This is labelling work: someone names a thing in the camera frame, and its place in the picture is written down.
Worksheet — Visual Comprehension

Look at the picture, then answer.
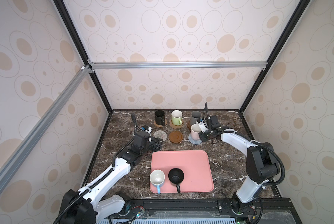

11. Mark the grey mug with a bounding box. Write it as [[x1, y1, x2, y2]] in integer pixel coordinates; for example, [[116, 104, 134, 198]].
[[190, 111, 202, 126]]

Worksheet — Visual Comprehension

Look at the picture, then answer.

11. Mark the light blue woven coaster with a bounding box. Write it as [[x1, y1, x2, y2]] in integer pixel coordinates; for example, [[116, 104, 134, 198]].
[[188, 134, 202, 145]]

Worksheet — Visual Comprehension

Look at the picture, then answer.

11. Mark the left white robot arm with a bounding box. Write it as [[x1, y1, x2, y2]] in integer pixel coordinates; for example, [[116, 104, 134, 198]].
[[54, 136, 163, 224]]

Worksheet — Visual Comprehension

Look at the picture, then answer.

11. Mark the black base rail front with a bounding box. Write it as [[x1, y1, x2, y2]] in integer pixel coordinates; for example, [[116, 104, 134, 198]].
[[100, 198, 301, 224]]

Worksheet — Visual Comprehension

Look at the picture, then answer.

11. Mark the green mug white inside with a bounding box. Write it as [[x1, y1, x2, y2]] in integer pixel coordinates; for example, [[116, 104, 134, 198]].
[[171, 110, 183, 126]]

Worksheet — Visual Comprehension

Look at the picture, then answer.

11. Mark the diagonal aluminium rail left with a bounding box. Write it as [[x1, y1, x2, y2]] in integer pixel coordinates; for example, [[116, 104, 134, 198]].
[[0, 65, 92, 211]]

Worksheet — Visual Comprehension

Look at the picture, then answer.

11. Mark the pink plastic tray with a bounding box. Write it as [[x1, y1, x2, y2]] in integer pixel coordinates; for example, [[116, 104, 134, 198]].
[[150, 150, 214, 193]]

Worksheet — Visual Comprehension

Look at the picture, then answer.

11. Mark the woven rattan coaster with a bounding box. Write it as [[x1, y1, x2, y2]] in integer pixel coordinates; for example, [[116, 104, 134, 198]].
[[154, 121, 166, 128]]

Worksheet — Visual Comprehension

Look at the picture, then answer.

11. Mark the blue mug white inside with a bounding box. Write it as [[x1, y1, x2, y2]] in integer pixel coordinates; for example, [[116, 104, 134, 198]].
[[150, 169, 166, 194]]

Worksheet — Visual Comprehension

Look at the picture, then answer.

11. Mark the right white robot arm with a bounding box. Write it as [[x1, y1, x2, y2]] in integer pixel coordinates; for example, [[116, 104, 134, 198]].
[[199, 128, 286, 214]]

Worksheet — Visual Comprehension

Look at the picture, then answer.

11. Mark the black mug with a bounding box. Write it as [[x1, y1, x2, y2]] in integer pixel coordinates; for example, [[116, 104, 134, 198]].
[[154, 110, 166, 126], [168, 168, 184, 193]]

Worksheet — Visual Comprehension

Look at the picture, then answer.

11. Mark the horizontal aluminium rail back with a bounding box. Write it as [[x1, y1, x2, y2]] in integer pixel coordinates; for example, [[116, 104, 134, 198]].
[[83, 61, 268, 70]]

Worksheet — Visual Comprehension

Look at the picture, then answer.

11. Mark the white grey round coaster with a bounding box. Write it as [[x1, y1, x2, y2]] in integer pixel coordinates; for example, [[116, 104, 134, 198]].
[[153, 130, 167, 141]]

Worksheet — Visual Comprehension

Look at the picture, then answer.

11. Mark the black corner frame post left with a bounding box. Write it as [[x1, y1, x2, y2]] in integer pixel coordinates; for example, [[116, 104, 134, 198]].
[[53, 0, 113, 113]]

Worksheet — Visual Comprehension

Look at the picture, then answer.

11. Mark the small brown wooden coaster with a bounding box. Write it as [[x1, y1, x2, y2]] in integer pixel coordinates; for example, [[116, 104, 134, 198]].
[[168, 131, 184, 144]]

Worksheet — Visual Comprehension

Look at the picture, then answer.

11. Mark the pink mug white inside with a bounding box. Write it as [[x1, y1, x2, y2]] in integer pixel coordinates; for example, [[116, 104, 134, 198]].
[[191, 124, 201, 141]]

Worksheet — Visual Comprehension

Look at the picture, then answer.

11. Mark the black corner frame post right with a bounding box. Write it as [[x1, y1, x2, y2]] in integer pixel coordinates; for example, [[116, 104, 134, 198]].
[[239, 0, 311, 114]]

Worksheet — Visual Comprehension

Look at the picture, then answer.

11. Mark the cork paw print coaster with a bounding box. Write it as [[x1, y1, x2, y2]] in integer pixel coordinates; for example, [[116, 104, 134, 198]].
[[169, 119, 184, 129]]

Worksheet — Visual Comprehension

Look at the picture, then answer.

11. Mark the black corner frame post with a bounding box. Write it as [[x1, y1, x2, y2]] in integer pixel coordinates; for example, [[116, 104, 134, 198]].
[[239, 0, 311, 114], [53, 0, 113, 113]]

